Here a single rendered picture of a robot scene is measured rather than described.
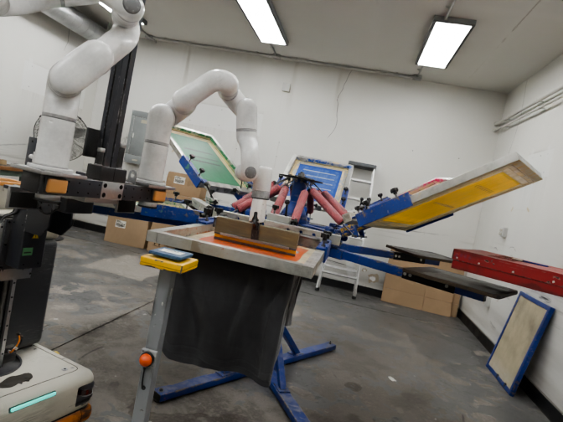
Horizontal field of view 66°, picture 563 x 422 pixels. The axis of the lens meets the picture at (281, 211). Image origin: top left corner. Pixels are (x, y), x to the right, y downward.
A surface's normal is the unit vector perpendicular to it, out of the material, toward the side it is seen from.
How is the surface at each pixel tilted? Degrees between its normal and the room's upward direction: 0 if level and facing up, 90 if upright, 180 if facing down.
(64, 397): 90
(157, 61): 90
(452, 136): 90
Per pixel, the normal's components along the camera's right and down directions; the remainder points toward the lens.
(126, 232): -0.11, 0.04
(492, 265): -0.63, -0.06
